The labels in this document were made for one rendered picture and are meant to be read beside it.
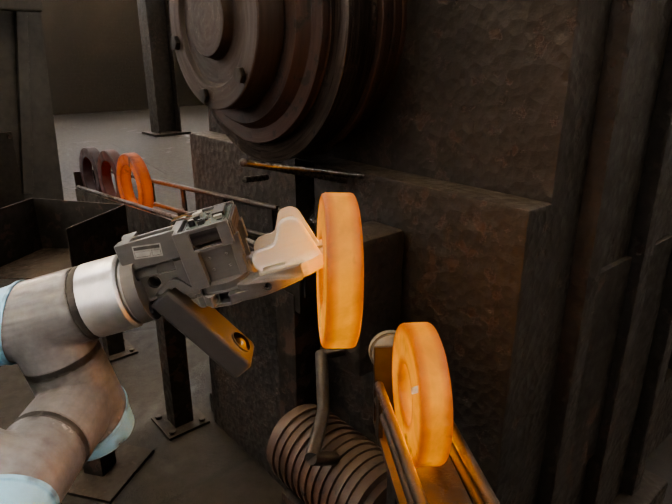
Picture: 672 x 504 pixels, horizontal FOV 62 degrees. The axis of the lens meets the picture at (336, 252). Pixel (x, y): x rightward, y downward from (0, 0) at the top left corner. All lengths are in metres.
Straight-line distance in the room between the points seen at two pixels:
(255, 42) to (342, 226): 0.42
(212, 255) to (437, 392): 0.26
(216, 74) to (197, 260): 0.50
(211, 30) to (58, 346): 0.55
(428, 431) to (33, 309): 0.39
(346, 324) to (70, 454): 0.27
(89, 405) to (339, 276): 0.27
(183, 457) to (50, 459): 1.18
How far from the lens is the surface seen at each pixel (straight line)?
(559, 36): 0.80
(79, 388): 0.61
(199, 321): 0.56
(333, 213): 0.51
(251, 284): 0.52
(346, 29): 0.83
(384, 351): 0.71
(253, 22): 0.86
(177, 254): 0.55
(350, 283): 0.49
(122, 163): 1.71
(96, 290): 0.56
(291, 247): 0.53
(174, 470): 1.68
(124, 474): 1.70
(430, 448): 0.60
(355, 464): 0.82
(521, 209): 0.78
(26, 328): 0.60
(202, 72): 1.02
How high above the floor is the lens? 1.07
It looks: 20 degrees down
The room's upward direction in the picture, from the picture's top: straight up
